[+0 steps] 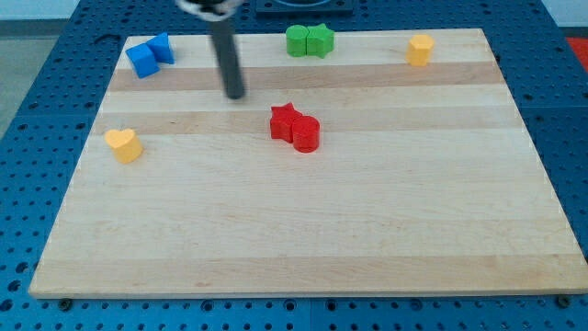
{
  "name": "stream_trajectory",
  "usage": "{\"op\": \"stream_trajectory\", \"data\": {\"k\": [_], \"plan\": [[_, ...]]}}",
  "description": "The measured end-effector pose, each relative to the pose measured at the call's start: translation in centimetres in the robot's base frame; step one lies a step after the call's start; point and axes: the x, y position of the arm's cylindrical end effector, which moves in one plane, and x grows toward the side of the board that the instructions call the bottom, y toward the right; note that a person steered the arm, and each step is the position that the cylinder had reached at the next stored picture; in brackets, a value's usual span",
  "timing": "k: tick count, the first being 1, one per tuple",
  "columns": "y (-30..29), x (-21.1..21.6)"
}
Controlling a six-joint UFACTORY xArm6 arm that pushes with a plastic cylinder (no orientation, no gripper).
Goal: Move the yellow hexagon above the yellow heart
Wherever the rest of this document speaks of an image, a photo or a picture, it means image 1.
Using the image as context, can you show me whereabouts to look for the white ring rod mount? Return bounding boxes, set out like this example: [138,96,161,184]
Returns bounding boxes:
[175,0,243,22]

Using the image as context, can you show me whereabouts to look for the light wooden board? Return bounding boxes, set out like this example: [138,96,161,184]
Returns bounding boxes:
[29,29,587,299]

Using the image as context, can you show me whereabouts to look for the blue triangle block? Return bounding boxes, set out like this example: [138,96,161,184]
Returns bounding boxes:
[146,32,175,64]

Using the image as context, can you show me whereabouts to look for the blue cube block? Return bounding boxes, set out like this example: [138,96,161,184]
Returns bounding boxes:
[125,43,160,79]

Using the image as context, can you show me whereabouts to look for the yellow hexagon block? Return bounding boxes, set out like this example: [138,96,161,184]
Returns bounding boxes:
[406,34,435,66]

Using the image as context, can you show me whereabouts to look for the green cylinder block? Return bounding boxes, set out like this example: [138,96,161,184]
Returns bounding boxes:
[285,25,309,57]

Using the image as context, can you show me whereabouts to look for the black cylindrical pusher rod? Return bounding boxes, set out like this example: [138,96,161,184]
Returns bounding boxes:
[209,12,245,99]

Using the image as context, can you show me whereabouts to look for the green star block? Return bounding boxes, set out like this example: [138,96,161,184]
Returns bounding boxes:
[306,23,334,58]

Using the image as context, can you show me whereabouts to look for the red star block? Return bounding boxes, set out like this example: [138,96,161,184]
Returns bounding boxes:
[270,102,302,143]

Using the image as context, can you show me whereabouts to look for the red cylinder block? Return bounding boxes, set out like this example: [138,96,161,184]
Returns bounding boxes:
[291,116,321,153]

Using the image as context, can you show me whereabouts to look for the yellow heart block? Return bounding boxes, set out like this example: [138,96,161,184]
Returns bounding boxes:
[104,129,143,164]

